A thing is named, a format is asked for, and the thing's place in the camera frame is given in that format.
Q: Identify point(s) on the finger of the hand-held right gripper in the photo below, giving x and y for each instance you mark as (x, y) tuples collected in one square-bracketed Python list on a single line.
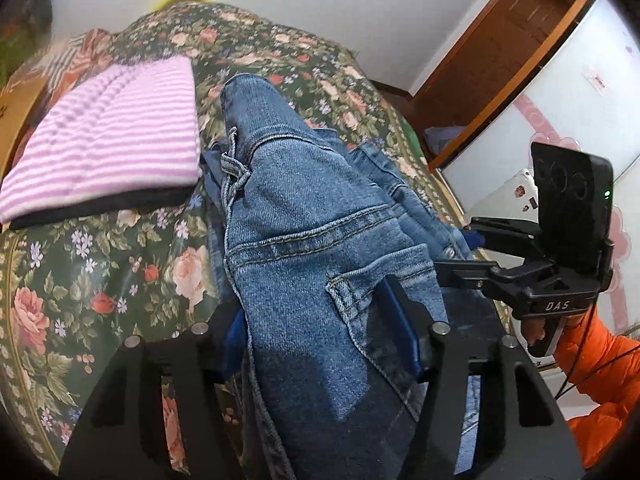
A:
[(500, 235), (465, 272)]

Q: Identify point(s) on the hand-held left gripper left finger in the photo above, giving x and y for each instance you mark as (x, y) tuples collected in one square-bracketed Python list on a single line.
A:
[(232, 340)]

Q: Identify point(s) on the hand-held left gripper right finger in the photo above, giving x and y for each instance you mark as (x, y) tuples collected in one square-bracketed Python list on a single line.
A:
[(402, 325)]

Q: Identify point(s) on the blue denim pants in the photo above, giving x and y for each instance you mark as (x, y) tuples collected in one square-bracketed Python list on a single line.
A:
[(310, 220)]

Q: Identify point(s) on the person's right hand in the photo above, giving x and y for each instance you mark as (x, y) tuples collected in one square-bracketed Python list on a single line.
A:
[(533, 332)]

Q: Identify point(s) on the bluish crumpled cloth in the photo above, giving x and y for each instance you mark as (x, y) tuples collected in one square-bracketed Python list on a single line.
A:
[(444, 138)]

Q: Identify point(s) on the wood-framed white wardrobe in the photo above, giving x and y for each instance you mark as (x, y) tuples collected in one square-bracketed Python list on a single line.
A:
[(565, 85)]

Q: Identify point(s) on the green floral bedspread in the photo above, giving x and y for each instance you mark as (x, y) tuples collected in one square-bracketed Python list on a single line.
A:
[(100, 280)]

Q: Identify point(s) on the brown wooden door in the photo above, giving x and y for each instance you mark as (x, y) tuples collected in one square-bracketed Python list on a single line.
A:
[(500, 40)]

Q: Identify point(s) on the pink striped folded cloth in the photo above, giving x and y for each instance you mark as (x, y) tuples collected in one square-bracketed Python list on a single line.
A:
[(115, 135)]

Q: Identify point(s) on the orange striped cloth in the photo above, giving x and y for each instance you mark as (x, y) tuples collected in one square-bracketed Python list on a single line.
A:
[(75, 57)]

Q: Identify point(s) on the wooden bed frame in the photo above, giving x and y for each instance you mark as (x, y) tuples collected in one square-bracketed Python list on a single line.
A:
[(17, 115)]

